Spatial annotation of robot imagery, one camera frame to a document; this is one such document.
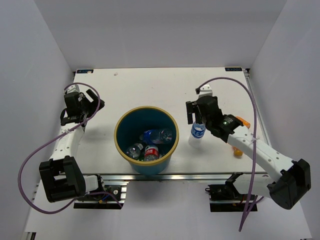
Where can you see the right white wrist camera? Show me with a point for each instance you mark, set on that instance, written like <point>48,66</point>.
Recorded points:
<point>204,90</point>

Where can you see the teal bin with yellow rim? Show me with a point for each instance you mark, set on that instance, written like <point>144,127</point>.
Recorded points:
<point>133,124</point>

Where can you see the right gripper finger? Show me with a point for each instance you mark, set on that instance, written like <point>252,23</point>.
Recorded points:
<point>191,110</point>
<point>199,119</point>

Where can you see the green plastic bottle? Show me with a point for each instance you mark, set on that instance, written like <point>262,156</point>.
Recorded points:
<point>141,158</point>

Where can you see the blue label bottle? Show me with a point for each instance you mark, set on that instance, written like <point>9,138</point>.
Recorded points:
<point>157,136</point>
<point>197,133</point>

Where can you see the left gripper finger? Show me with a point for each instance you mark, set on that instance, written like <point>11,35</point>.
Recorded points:
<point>92,94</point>
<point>94,107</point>

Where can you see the right blue table sticker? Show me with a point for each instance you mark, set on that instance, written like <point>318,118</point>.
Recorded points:
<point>233,69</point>

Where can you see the aluminium table frame rail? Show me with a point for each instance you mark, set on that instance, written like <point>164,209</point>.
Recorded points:
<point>168,177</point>

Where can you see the left blue table sticker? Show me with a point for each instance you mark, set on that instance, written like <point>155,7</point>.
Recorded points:
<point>84,71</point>

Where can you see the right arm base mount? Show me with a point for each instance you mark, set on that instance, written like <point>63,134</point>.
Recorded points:
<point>223,200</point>

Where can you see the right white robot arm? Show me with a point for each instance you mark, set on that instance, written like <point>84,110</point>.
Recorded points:
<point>286,181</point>

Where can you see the small pepsi label bottle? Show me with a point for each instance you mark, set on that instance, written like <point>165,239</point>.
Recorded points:
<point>134,151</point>

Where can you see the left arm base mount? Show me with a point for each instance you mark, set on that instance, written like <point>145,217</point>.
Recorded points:
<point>103,201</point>

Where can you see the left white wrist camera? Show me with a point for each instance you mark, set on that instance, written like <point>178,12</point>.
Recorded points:
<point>72,89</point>

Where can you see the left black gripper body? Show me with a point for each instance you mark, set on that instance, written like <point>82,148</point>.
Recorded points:
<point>84,109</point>

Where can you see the red label water bottle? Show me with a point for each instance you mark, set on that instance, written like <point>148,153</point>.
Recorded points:
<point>151,153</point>

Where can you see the orange plastic bottle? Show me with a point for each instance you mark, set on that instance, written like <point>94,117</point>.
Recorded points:
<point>236,152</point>

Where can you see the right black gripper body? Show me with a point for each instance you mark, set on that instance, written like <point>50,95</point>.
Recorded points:
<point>207,123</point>

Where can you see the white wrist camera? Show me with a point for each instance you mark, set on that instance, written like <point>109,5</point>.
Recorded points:
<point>72,89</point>
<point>204,90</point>

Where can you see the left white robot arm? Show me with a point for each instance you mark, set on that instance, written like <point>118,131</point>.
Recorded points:
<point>61,176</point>

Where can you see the blue table sticker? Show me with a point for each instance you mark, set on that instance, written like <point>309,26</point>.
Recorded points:
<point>233,69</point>
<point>84,71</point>

